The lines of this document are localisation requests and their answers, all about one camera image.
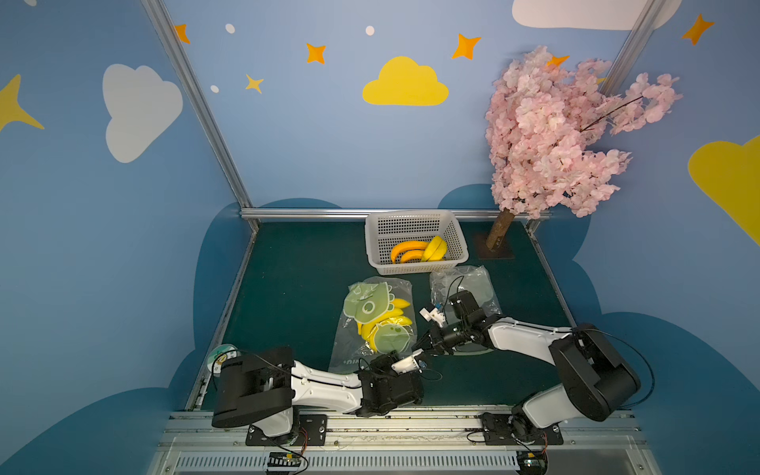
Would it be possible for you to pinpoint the clear zip-top bag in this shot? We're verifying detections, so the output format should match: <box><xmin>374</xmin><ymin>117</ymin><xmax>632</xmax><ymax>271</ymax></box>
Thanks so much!
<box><xmin>429</xmin><ymin>265</ymin><xmax>502</xmax><ymax>324</ymax></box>

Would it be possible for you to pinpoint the green printed zip-top bag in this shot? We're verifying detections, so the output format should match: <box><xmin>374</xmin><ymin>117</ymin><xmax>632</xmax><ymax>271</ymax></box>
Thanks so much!
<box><xmin>329</xmin><ymin>277</ymin><xmax>418</xmax><ymax>374</ymax></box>

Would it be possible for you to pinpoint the yellow banana bunch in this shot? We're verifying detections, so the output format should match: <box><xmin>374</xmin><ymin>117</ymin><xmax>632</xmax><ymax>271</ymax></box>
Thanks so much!
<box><xmin>421</xmin><ymin>237</ymin><xmax>448</xmax><ymax>262</ymax></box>
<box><xmin>356</xmin><ymin>298</ymin><xmax>414</xmax><ymax>354</ymax></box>

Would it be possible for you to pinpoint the orange banana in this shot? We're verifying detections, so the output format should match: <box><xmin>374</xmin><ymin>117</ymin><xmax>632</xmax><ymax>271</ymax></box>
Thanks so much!
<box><xmin>400</xmin><ymin>249</ymin><xmax>425</xmax><ymax>263</ymax></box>
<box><xmin>390</xmin><ymin>241</ymin><xmax>429</xmax><ymax>263</ymax></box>

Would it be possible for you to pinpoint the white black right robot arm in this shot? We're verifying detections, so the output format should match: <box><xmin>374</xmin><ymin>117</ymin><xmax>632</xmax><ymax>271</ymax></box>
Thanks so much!
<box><xmin>417</xmin><ymin>291</ymin><xmax>641</xmax><ymax>437</ymax></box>

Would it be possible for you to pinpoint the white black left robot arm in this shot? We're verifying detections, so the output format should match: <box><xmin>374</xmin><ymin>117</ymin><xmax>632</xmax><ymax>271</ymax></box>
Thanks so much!
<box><xmin>211</xmin><ymin>346</ymin><xmax>425</xmax><ymax>439</ymax></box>

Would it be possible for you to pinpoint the white perforated plastic basket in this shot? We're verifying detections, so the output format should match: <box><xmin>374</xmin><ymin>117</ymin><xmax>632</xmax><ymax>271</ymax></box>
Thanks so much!
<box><xmin>365</xmin><ymin>210</ymin><xmax>469</xmax><ymax>276</ymax></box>

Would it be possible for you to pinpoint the left circuit board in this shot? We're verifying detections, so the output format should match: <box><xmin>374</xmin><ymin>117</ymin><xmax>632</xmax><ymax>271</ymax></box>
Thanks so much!
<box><xmin>265</xmin><ymin>451</ymin><xmax>306</xmax><ymax>474</ymax></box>

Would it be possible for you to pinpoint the circuit board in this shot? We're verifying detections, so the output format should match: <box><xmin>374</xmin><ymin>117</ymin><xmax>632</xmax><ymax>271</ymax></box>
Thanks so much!
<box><xmin>265</xmin><ymin>451</ymin><xmax>306</xmax><ymax>474</ymax></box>
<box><xmin>517</xmin><ymin>451</ymin><xmax>547</xmax><ymax>475</ymax></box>

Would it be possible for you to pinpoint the right circuit board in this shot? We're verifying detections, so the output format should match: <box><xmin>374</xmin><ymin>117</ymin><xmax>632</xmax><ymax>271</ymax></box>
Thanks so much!
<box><xmin>517</xmin><ymin>451</ymin><xmax>547</xmax><ymax>475</ymax></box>

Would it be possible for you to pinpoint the artificial pink blossom tree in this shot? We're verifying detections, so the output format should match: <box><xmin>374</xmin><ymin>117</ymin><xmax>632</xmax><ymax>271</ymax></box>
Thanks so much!
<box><xmin>485</xmin><ymin>46</ymin><xmax>681</xmax><ymax>251</ymax></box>

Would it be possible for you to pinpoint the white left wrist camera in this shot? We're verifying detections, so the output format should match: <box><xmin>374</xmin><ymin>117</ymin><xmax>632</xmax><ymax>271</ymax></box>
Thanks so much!
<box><xmin>391</xmin><ymin>350</ymin><xmax>424</xmax><ymax>375</ymax></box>

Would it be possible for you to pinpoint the aluminium front rail bed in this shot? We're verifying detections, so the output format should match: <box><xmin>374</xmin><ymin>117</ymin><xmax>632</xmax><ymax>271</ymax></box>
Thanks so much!
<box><xmin>148</xmin><ymin>406</ymin><xmax>661</xmax><ymax>474</ymax></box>

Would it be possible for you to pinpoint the dark square tree base plate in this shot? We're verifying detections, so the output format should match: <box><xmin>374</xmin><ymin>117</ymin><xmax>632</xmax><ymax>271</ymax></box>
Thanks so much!
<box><xmin>473</xmin><ymin>233</ymin><xmax>515</xmax><ymax>260</ymax></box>

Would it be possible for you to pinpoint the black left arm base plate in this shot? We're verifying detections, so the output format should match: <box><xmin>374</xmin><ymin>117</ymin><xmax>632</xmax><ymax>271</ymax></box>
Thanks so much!
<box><xmin>245</xmin><ymin>414</ymin><xmax>329</xmax><ymax>448</ymax></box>

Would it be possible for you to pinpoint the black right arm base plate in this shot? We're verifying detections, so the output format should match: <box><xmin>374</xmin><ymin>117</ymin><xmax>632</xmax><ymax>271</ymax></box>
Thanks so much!
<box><xmin>478</xmin><ymin>413</ymin><xmax>564</xmax><ymax>447</ymax></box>

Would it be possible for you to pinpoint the aluminium left frame rail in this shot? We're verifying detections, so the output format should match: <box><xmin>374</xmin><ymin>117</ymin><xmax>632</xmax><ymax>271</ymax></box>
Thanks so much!
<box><xmin>181</xmin><ymin>219</ymin><xmax>260</xmax><ymax>412</ymax></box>

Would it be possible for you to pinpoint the aluminium frame rail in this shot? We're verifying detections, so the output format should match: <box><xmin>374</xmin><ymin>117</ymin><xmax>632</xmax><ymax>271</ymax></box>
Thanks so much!
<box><xmin>239</xmin><ymin>207</ymin><xmax>550</xmax><ymax>224</ymax></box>
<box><xmin>181</xmin><ymin>219</ymin><xmax>260</xmax><ymax>412</ymax></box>

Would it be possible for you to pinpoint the aluminium back frame rail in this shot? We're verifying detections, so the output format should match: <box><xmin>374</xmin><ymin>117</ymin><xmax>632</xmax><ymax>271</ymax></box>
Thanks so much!
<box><xmin>239</xmin><ymin>207</ymin><xmax>550</xmax><ymax>224</ymax></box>

